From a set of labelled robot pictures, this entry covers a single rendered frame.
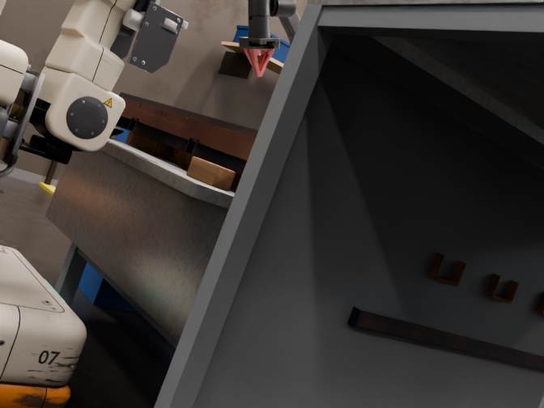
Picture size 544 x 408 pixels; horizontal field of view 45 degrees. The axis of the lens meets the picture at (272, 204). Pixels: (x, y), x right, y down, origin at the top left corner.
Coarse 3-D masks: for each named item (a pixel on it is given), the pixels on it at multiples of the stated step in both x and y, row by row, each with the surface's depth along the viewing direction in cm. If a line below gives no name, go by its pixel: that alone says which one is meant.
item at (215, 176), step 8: (192, 160) 158; (200, 160) 156; (192, 168) 157; (200, 168) 155; (208, 168) 153; (216, 168) 152; (224, 168) 153; (192, 176) 156; (200, 176) 154; (208, 176) 153; (216, 176) 152; (224, 176) 153; (232, 176) 155; (208, 184) 152; (216, 184) 152; (224, 184) 154
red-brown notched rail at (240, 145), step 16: (128, 112) 228; (144, 112) 217; (160, 112) 208; (160, 128) 204; (176, 128) 196; (192, 128) 188; (208, 128) 181; (208, 144) 179; (224, 144) 172; (240, 144) 166
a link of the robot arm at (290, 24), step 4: (296, 12) 219; (292, 16) 218; (296, 16) 219; (280, 20) 220; (284, 20) 218; (288, 20) 218; (292, 20) 218; (296, 20) 219; (284, 24) 220; (288, 24) 218; (292, 24) 219; (296, 24) 220; (284, 28) 222; (288, 28) 220; (292, 28) 219; (296, 28) 220; (288, 32) 221; (292, 32) 220; (288, 36) 223; (292, 36) 221
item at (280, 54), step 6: (240, 30) 599; (246, 30) 592; (240, 36) 596; (246, 36) 589; (270, 36) 586; (276, 36) 588; (234, 42) 602; (282, 42) 593; (282, 48) 596; (288, 48) 600; (276, 54) 594; (282, 54) 598; (282, 60) 599
